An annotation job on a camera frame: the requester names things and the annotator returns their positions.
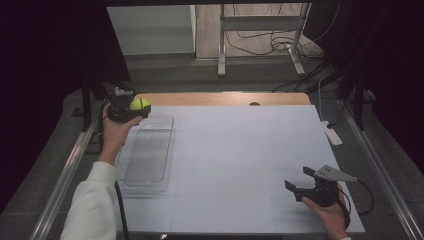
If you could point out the white cabinet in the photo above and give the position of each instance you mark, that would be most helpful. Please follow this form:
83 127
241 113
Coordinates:
153 30

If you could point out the person's right hand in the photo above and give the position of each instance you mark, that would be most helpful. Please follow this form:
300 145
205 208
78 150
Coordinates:
333 221

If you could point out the white board sheet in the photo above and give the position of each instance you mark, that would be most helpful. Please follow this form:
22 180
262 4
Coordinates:
233 150

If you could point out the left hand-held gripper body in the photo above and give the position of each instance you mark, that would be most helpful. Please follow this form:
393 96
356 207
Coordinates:
120 108

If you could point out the wooden table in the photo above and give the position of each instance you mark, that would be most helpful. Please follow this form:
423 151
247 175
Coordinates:
206 99

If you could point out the aluminium rail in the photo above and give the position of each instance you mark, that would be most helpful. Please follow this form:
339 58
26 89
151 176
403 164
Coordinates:
63 180
383 173

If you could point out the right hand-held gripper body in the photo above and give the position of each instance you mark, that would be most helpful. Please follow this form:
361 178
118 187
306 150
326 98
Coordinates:
325 193

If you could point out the white power strip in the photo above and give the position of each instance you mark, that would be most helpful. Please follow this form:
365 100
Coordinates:
331 133

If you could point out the black stand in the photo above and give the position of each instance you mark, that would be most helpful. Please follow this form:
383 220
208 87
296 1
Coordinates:
358 106
87 103

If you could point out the yellow tennis ball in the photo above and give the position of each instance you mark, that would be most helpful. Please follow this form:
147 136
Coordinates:
137 104

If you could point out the dark curtain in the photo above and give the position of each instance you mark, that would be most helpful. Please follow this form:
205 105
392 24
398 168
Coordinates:
383 66
40 83

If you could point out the clear plastic container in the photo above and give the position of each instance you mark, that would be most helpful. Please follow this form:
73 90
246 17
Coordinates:
151 153

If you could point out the black frame on floor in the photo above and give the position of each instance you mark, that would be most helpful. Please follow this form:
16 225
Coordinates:
93 146

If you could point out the person's left hand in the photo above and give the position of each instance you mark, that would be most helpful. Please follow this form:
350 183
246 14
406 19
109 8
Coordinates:
113 136

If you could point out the grey metal desk frame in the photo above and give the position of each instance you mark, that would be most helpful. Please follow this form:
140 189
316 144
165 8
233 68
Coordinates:
260 23

